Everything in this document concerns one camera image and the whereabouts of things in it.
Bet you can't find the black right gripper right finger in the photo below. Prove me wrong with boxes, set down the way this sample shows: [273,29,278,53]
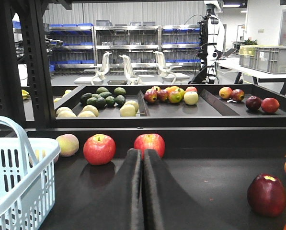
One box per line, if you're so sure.
[142,149,235,230]

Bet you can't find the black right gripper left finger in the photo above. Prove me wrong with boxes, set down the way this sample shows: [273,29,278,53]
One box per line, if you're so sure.
[41,149,142,230]

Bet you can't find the light blue plastic basket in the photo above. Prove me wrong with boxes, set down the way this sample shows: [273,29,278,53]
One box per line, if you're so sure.
[0,116,60,230]

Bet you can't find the red apple centre left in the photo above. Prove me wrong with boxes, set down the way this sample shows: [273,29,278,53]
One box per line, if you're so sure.
[83,134,116,166]

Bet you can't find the red apple centre right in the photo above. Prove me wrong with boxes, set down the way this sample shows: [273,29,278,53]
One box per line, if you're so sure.
[134,133,165,159]

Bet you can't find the black wooden produce stand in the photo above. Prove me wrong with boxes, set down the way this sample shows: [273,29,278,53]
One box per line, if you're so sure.
[0,0,286,230]

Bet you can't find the pale peach fruit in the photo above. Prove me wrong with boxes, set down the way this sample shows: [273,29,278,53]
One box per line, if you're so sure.
[56,134,80,157]

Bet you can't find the dark red apple right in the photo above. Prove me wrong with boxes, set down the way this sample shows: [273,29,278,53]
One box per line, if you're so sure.
[247,173,286,218]

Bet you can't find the white humanoid robot background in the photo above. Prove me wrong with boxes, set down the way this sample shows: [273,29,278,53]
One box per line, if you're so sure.
[188,0,225,84]

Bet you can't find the grey plastic crate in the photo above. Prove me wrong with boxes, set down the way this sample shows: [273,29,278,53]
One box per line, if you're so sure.
[239,45,286,74]

